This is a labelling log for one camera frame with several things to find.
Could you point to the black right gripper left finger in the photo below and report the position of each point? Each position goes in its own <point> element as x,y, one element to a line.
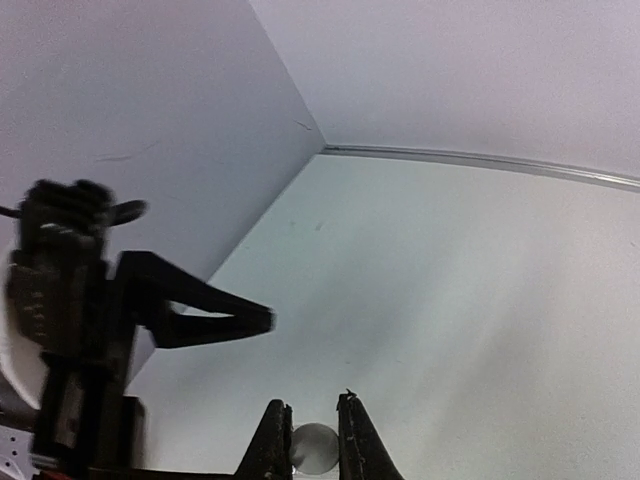
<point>267,456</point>

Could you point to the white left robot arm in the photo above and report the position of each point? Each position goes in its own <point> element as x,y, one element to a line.
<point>24,369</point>

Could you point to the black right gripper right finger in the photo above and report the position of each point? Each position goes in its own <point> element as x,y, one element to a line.
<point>362,454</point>

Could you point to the white nail polish cap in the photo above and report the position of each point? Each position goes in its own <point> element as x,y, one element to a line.
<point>314,449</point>

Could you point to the aluminium back edge strip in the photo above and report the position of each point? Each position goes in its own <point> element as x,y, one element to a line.
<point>492,162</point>

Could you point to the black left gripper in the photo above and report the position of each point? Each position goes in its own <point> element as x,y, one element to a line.
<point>59,290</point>

